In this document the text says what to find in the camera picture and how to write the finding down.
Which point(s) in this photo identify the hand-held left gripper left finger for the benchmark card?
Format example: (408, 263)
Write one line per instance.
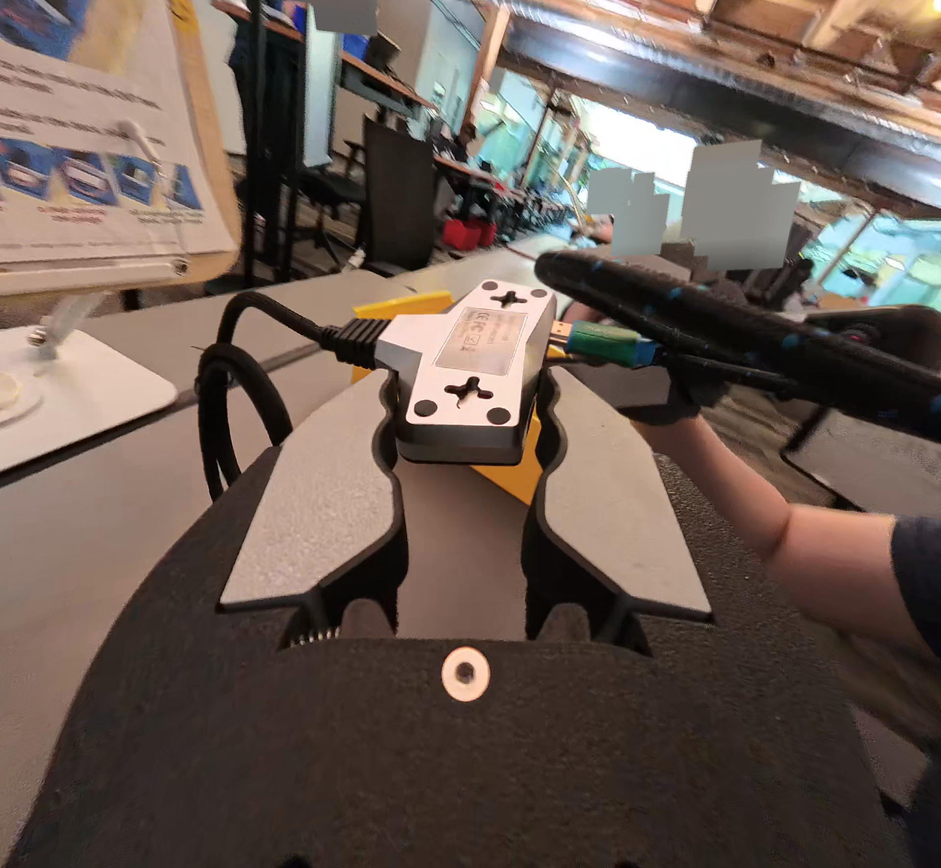
(309, 516)

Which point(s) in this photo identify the person's right forearm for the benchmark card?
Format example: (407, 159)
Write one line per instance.
(794, 516)

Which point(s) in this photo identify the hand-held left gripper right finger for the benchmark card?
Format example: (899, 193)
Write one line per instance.
(618, 516)

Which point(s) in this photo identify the instruction sheet on stand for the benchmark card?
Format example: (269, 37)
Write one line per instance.
(191, 104)

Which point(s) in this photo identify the red plastic crate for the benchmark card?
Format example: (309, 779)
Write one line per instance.
(471, 233)

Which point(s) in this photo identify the person's right hand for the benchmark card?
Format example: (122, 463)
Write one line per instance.
(691, 391)

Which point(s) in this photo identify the yellow plastic bin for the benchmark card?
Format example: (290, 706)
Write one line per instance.
(515, 479)

